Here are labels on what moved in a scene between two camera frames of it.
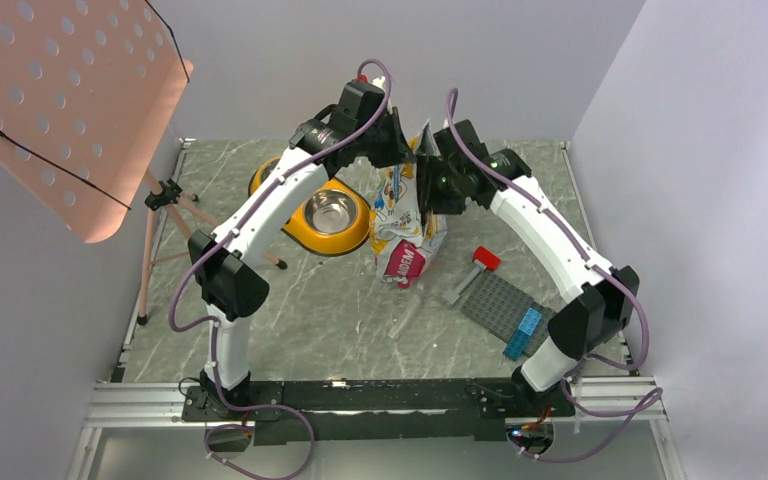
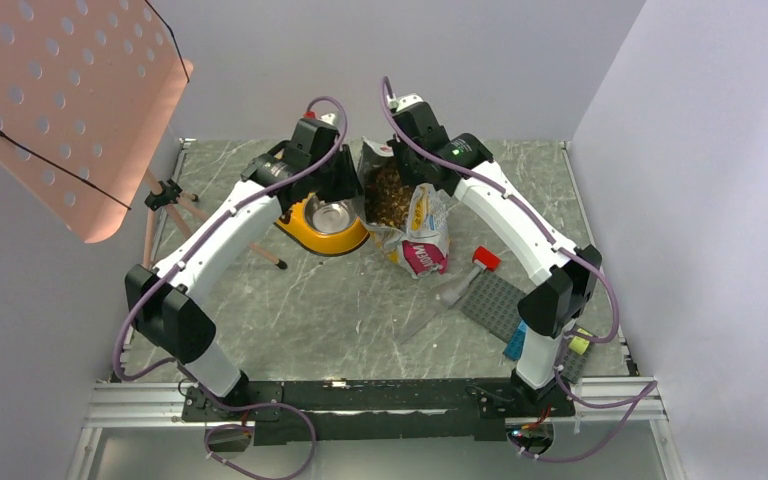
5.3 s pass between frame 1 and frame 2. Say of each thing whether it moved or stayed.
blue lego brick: stayed
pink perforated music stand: stayed
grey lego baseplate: stayed
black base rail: stayed
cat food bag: moved
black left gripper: moved
